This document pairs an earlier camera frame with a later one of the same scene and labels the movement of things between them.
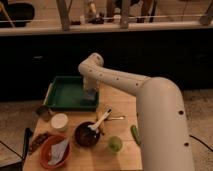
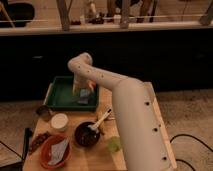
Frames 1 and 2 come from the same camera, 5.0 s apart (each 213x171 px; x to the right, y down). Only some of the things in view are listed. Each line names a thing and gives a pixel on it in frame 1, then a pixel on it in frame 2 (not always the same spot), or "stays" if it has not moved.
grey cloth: [58, 151] stays
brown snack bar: [37, 141] stays
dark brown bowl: [85, 136] stays
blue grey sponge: [90, 96] → [84, 93]
